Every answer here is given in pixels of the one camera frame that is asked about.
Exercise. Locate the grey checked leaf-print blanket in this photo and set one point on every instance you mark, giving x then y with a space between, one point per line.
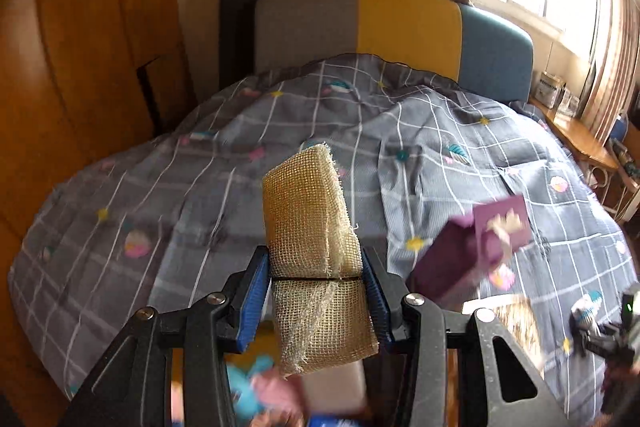
200 167

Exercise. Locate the blue and white tissue pack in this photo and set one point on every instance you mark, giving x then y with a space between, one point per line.
327 421

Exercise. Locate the wooden wardrobe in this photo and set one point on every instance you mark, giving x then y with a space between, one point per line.
85 57

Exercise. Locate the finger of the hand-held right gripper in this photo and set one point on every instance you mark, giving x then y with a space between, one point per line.
597 343

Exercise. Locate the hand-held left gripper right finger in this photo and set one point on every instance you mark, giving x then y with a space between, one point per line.
380 307

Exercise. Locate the black rolled mat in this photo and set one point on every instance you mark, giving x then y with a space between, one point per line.
239 27

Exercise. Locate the white tin can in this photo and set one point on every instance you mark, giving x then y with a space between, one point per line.
550 87

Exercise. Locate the ornate gold tissue box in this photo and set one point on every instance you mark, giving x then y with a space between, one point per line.
515 327

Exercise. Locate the purple tissue box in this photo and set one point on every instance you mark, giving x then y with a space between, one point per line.
455 257

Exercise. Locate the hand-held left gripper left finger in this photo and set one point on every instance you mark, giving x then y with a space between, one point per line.
252 307

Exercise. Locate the blue plush toy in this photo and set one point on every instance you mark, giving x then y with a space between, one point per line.
247 382

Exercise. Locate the blue chair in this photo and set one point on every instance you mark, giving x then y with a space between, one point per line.
620 127

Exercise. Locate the grey yellow blue headboard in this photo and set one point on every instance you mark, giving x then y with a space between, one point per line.
400 32

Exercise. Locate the gold mesh sponge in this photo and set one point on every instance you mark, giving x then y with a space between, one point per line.
310 232

